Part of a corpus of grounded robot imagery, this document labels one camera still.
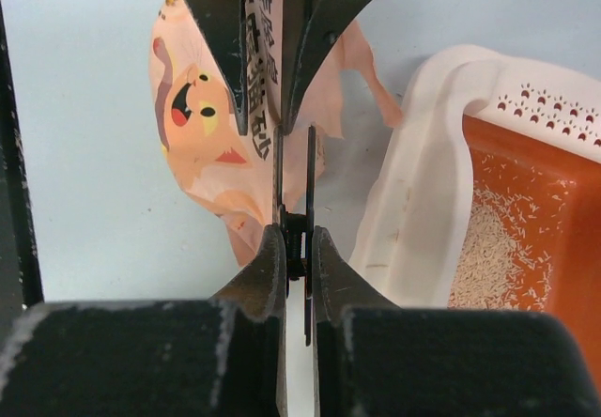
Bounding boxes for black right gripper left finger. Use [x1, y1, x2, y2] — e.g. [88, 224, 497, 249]
[1, 225, 287, 416]

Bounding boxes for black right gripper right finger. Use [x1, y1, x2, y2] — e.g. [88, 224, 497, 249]
[312, 227, 600, 416]

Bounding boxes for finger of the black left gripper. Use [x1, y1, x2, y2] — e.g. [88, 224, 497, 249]
[184, 0, 248, 135]
[280, 0, 372, 134]

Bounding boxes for black bag clip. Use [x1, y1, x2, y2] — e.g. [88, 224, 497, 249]
[270, 124, 318, 348]

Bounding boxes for white and orange litter box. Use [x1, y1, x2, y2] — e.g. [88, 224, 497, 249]
[347, 43, 601, 314]

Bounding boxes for pink cat litter bag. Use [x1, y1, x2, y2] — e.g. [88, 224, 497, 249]
[149, 0, 402, 266]

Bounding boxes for beige litter pellets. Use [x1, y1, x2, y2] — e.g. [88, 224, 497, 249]
[448, 153, 575, 311]

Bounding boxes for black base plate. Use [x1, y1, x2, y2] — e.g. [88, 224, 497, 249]
[1, 24, 44, 338]

